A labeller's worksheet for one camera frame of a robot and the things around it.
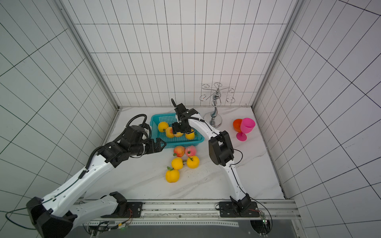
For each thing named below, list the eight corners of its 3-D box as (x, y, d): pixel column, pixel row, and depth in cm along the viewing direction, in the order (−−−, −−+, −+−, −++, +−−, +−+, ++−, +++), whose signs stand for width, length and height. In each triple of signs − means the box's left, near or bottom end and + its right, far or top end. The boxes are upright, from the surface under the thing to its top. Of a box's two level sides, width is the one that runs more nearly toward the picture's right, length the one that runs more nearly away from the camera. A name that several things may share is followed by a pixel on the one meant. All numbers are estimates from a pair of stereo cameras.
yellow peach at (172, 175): (166, 183, 83) (165, 180, 78) (168, 170, 87) (166, 166, 83) (179, 183, 83) (178, 180, 78) (180, 170, 87) (179, 166, 83)
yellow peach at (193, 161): (186, 168, 87) (186, 165, 83) (187, 159, 90) (186, 155, 86) (199, 168, 87) (199, 165, 83) (199, 159, 90) (199, 155, 86)
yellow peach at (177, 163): (176, 172, 85) (175, 169, 82) (170, 164, 88) (169, 161, 85) (185, 166, 88) (184, 163, 84) (179, 158, 91) (178, 155, 87)
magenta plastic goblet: (237, 141, 101) (243, 128, 89) (235, 131, 106) (240, 117, 94) (249, 141, 101) (256, 128, 89) (246, 131, 106) (253, 117, 94)
